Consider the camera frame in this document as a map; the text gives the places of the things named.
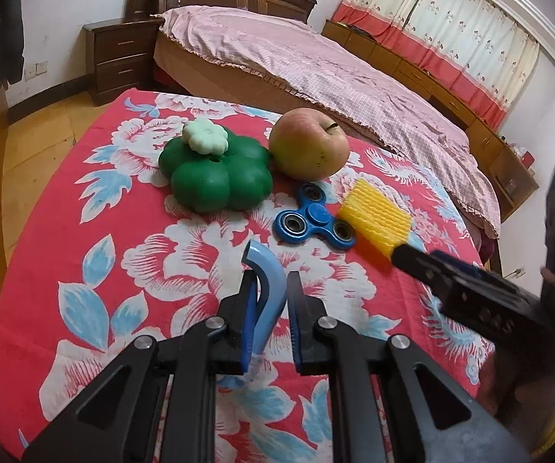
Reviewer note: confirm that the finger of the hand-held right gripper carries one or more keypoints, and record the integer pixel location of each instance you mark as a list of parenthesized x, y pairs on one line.
[(455, 265), (419, 267)]

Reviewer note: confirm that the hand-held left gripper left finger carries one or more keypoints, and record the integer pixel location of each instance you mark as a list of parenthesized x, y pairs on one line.
[(247, 318)]

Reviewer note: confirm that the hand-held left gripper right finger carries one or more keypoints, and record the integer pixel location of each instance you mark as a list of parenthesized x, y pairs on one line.
[(296, 318)]

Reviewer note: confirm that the yellow foam fruit net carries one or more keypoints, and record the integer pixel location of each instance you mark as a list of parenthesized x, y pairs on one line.
[(371, 217)]

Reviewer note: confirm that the wooden corner shelf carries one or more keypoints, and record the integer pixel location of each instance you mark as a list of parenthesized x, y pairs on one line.
[(513, 183)]

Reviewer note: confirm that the blue fidget spinner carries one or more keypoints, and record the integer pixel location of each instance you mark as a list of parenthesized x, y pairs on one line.
[(313, 214)]

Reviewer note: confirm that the small red box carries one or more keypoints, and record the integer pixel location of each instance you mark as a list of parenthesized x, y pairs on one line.
[(528, 160)]

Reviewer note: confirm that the green flower-shaped toy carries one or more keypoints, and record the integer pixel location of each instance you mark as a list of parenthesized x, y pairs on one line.
[(210, 178)]

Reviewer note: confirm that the apple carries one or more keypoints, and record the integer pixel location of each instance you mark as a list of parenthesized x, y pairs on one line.
[(306, 144)]

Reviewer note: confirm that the red floral tablecloth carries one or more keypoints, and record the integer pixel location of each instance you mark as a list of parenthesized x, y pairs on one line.
[(113, 202)]

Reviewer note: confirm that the pink checked blanket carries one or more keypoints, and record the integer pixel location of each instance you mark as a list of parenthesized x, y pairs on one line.
[(330, 72)]

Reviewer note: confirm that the long wooden cabinet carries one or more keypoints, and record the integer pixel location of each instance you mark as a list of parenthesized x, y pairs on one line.
[(369, 48)]

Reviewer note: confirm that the cream and red curtain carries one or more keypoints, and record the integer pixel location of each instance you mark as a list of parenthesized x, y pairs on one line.
[(451, 24)]

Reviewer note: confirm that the dark wooden nightstand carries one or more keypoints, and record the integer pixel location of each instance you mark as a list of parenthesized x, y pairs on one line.
[(118, 58)]

